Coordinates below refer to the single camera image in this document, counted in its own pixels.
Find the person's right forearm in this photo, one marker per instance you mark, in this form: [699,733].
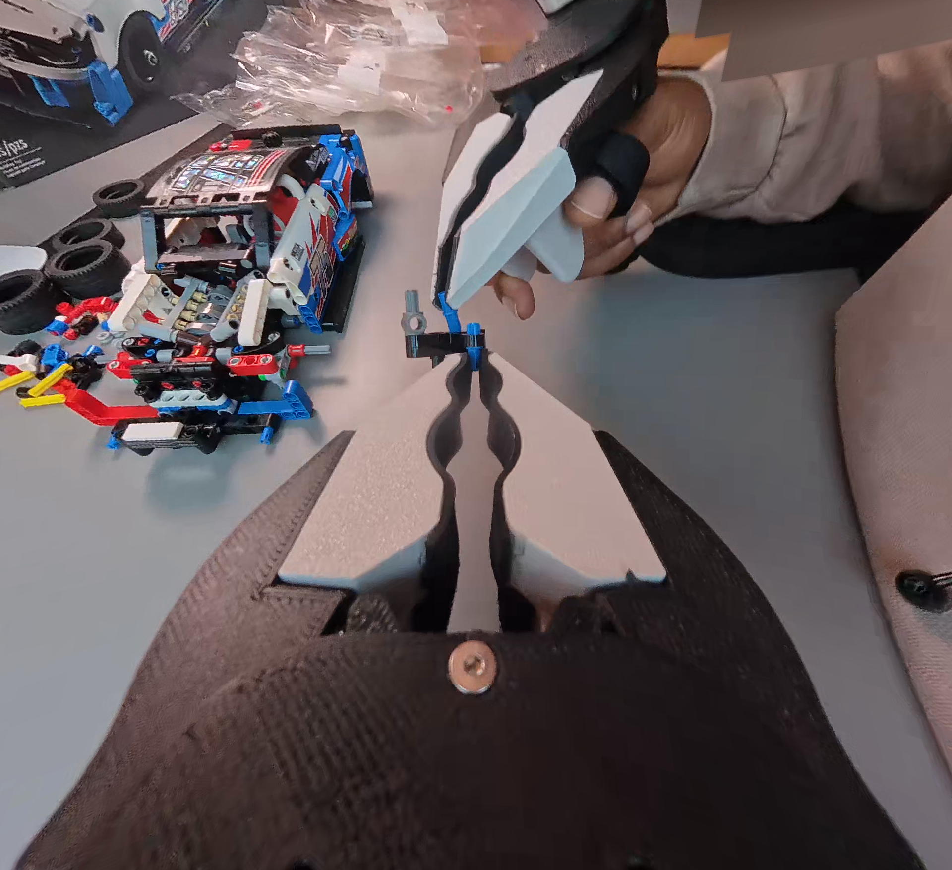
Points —
[818,141]

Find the person's beige hoodie torso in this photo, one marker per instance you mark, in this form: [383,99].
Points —
[907,438]

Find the heap of assorted loose bricks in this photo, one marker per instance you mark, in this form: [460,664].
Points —
[59,364]

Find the toy car set box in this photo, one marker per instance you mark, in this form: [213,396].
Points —
[111,29]

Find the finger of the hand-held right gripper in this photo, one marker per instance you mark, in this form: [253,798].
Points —
[520,215]
[465,178]

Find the white monitor base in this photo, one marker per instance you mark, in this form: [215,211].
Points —
[18,260]

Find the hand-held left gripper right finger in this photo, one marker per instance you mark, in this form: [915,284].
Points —
[587,513]

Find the person's right hand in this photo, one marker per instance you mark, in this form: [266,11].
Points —
[669,141]

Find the black brick beam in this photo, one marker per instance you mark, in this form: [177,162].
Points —
[442,345]

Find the grey desk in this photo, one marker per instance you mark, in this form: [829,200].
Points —
[669,401]

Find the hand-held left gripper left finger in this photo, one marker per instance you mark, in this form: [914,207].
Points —
[357,513]

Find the toy brick race car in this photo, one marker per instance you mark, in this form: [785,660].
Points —
[260,252]

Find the pile of clear plastic bags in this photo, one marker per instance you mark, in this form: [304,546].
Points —
[357,44]

